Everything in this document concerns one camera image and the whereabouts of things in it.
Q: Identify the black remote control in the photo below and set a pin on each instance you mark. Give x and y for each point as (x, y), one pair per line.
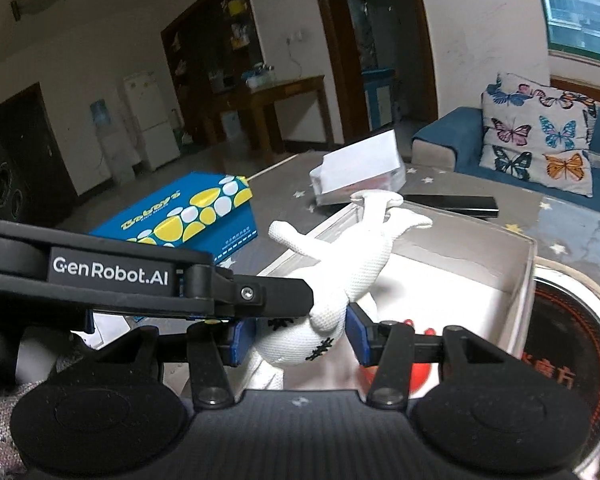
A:
(450, 204)

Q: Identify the wooden side table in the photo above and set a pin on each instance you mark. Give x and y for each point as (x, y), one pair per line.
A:
(290, 87)

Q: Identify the black speaker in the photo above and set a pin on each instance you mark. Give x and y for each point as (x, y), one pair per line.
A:
(0, 175)

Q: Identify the red round toy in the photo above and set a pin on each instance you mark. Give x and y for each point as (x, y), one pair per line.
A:
(415, 377)

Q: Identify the water dispenser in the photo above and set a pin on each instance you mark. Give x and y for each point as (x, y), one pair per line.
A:
(112, 150)

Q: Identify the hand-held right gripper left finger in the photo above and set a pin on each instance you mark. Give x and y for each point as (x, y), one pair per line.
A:
(238, 342)

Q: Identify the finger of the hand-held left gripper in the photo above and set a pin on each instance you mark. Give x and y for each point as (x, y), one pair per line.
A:
(270, 295)

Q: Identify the round black induction cooker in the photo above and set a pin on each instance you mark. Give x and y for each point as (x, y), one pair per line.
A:
(565, 320)

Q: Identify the white wall socket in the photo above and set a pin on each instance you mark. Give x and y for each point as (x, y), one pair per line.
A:
(298, 36)

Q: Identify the person's left forearm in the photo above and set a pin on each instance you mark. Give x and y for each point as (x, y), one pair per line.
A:
(0, 410)

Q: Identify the wooden door frame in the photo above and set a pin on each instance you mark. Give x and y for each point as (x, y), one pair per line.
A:
(325, 35)

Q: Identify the starry grey table cover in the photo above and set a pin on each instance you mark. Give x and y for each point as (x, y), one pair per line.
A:
(570, 230)

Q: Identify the white plush toy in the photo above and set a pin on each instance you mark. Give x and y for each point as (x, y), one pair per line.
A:
(350, 270)

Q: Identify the white refrigerator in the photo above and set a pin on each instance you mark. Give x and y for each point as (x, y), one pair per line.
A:
(145, 120)

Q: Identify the blue yellow tissue box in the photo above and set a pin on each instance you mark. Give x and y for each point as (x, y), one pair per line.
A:
(205, 210)

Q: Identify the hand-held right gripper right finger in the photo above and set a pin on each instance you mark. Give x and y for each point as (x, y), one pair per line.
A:
(358, 335)

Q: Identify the blue sofa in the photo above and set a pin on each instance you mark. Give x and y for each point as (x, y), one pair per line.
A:
(450, 127)

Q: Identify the grey cardboard box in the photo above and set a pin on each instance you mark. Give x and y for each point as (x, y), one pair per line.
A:
(455, 280)

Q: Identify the white paper sheet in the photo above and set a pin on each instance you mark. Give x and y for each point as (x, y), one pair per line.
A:
(107, 330)

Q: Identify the small white open box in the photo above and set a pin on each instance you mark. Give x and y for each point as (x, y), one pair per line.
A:
(360, 160)

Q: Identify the dark wooden cabinet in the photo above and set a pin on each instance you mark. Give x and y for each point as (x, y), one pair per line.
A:
(200, 50)

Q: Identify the butterfly print pillow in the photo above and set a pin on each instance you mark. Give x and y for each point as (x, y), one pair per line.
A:
(535, 135)

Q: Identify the dark wooden door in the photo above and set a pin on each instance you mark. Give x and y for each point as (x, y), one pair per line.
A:
(45, 150)

